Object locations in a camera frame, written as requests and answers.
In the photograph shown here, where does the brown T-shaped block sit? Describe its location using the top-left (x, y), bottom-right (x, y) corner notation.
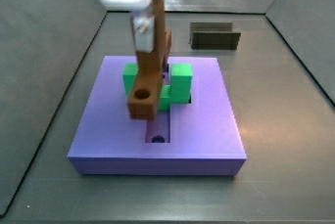
top-left (127, 0), bottom-right (171, 120)

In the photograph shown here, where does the purple base block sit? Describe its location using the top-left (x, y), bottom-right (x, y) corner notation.
top-left (68, 56), bottom-right (246, 176)

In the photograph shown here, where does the black angle fixture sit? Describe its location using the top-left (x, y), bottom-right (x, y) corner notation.
top-left (190, 22), bottom-right (241, 50)

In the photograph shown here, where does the green U-shaped block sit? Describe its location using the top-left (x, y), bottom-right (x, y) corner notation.
top-left (123, 63), bottom-right (193, 112)

